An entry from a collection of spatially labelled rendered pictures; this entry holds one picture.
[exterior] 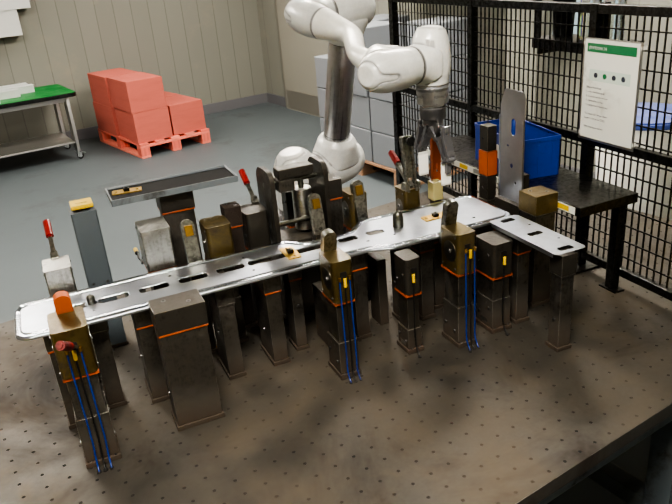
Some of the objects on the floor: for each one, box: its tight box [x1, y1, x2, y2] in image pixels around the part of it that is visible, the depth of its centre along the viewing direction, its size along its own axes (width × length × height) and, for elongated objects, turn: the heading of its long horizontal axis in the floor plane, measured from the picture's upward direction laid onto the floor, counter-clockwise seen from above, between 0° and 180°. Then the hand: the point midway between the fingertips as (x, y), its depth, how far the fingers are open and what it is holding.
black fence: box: [388, 0, 672, 301], centre depth 259 cm, size 14×197×155 cm, turn 35°
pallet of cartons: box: [87, 68, 211, 159], centre depth 736 cm, size 88×123×76 cm
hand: (434, 174), depth 200 cm, fingers open, 12 cm apart
